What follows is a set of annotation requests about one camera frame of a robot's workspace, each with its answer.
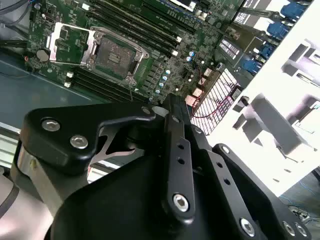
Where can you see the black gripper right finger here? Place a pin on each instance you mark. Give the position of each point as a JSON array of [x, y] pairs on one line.
[[220, 175]]

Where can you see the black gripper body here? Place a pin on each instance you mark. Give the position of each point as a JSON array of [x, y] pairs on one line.
[[112, 212]]

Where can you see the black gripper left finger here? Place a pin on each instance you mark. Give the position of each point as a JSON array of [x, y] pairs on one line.
[[62, 130]]

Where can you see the metal socket cover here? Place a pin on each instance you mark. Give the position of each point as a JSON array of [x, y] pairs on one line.
[[53, 43]]

